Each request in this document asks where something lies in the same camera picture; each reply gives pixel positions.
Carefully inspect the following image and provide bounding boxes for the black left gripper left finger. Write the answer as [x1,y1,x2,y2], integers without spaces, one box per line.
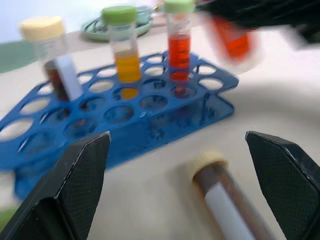
[0,131,112,240]

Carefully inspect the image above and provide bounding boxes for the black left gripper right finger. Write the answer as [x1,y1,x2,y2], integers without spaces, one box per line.
[245,130,320,240]

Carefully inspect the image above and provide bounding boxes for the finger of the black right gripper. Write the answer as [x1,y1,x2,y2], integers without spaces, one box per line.
[196,0,320,30]

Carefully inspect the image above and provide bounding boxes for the red liquid test tube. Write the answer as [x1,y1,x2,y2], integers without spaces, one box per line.
[201,11,264,74]

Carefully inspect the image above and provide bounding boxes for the blue plastic test tube rack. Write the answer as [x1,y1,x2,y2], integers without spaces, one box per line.
[0,51,240,201]

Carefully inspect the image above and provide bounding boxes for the brown tube with cream cap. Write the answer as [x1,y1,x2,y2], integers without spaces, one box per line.
[185,150,276,240]
[19,16,84,102]

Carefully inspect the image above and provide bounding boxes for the red tube with green cap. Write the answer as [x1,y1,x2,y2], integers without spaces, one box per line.
[163,0,196,99]

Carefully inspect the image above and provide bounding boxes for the yellow tube with green cap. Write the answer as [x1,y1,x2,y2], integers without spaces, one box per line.
[101,5,142,101]

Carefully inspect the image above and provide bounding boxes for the green mat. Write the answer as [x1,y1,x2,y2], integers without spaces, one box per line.
[0,41,38,74]

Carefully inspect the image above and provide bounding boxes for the pale green round dish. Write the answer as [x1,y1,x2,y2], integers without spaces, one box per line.
[79,6,155,42]

